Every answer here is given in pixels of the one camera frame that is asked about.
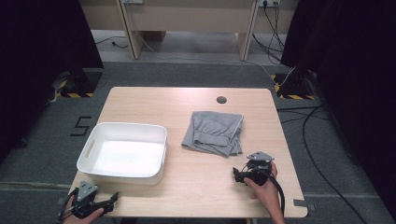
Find white plastic storage bin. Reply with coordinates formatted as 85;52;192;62
76;121;168;187

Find hand-held gripper cable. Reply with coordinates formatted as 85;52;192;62
262;174;286;217
56;188;78;222

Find black cable with plug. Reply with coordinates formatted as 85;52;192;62
93;35;129;49

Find person's right hand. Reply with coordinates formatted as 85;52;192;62
243;161;286;218

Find stand base with striped tape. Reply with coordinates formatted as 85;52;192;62
50;68;104;99
270;69;317;101

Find short black floor cable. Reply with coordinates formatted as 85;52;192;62
276;105;325;112

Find beige wooden desk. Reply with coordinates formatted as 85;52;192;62
78;0;300;62

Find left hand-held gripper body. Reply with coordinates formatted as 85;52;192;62
71;180;115;220

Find person's left hand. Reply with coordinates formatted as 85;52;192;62
62;195;106;224

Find right hand-held gripper cable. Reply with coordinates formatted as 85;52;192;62
262;174;286;217

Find grey shorts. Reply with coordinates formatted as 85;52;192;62
181;110;245;158

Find dark curtain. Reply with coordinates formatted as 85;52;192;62
0;0;105;162
279;0;396;216

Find long black floor cable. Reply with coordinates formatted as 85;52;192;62
302;105;368;224

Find bundle of black cables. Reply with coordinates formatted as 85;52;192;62
251;3;286;64

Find left hand-held gripper cable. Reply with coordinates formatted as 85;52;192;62
56;188;78;222

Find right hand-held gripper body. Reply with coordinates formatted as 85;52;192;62
241;150;276;187

